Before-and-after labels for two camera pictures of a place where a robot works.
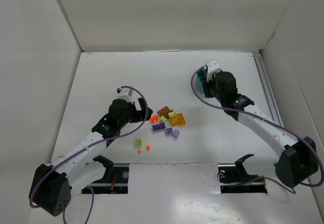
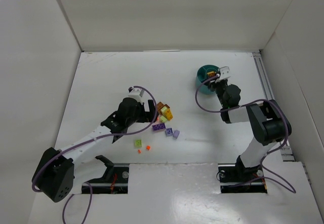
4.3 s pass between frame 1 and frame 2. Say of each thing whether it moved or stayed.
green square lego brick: stayed
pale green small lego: stayed
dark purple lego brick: stayed
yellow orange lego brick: moved
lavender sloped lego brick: stayed
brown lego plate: moved
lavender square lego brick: stayed
